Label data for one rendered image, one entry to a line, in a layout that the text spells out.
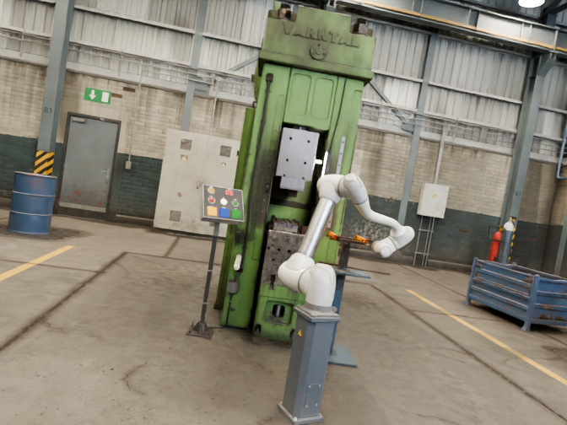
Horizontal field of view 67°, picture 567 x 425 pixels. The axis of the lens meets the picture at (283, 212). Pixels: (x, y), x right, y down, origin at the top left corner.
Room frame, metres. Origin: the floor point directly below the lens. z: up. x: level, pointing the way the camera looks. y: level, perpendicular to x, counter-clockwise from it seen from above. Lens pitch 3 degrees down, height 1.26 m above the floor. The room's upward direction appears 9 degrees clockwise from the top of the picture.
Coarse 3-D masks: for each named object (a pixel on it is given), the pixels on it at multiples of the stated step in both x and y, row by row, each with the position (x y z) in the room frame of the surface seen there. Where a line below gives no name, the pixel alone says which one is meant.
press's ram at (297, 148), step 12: (288, 132) 3.52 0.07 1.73; (300, 132) 3.53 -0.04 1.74; (312, 132) 3.53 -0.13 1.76; (288, 144) 3.52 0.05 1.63; (300, 144) 3.53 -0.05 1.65; (312, 144) 3.53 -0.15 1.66; (288, 156) 3.52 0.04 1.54; (300, 156) 3.53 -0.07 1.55; (312, 156) 3.53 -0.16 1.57; (276, 168) 3.62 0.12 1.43; (288, 168) 3.52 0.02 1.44; (300, 168) 3.53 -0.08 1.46; (312, 168) 3.54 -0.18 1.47
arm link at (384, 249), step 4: (384, 240) 2.83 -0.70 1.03; (388, 240) 2.82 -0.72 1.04; (376, 244) 2.86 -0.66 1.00; (380, 244) 2.81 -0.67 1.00; (384, 244) 2.79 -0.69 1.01; (388, 244) 2.80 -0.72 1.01; (392, 244) 2.81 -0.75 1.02; (376, 248) 2.82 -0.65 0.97; (380, 248) 2.78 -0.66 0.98; (384, 248) 2.76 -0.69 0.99; (388, 248) 2.76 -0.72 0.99; (392, 248) 2.81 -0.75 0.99; (396, 248) 2.82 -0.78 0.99; (376, 252) 2.82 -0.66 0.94; (380, 252) 2.77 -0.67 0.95; (384, 252) 2.76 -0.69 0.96; (388, 252) 2.76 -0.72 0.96; (380, 256) 2.82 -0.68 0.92; (384, 256) 2.77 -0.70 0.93; (388, 256) 2.78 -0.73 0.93
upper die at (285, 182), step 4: (280, 180) 3.57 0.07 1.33; (284, 180) 3.52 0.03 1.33; (288, 180) 3.52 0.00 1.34; (292, 180) 3.52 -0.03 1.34; (296, 180) 3.53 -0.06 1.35; (300, 180) 3.53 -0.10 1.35; (304, 180) 3.53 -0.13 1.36; (280, 184) 3.52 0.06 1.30; (284, 184) 3.52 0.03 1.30; (288, 184) 3.52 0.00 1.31; (292, 184) 3.53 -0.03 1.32; (296, 184) 3.53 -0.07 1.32; (300, 184) 3.53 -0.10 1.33; (304, 184) 3.53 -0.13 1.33; (284, 188) 3.52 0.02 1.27; (288, 188) 3.52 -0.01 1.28; (292, 188) 3.53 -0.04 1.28; (296, 188) 3.53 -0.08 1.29; (300, 188) 3.53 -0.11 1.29
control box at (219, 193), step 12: (204, 192) 3.28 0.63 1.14; (216, 192) 3.33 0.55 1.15; (228, 192) 3.39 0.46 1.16; (240, 192) 3.45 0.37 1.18; (204, 204) 3.23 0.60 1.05; (216, 204) 3.29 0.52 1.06; (228, 204) 3.34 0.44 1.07; (240, 204) 3.40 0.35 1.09; (204, 216) 3.19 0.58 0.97; (240, 216) 3.35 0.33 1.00
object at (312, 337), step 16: (304, 320) 2.32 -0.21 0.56; (320, 320) 2.28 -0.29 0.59; (336, 320) 2.33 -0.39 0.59; (304, 336) 2.30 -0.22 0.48; (320, 336) 2.30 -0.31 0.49; (304, 352) 2.29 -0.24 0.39; (320, 352) 2.31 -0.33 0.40; (304, 368) 2.28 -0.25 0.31; (320, 368) 2.31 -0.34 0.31; (288, 384) 2.37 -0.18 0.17; (304, 384) 2.28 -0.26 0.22; (320, 384) 2.32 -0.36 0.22; (288, 400) 2.34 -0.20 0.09; (304, 400) 2.28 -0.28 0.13; (320, 400) 2.33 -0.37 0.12; (288, 416) 2.31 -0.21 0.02; (304, 416) 2.29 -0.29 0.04; (320, 416) 2.35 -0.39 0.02
